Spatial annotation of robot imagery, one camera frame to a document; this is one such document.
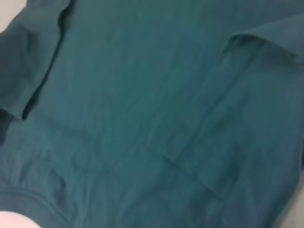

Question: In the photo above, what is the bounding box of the teal blue t-shirt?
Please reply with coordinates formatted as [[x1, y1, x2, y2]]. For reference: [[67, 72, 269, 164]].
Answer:
[[0, 0, 304, 228]]

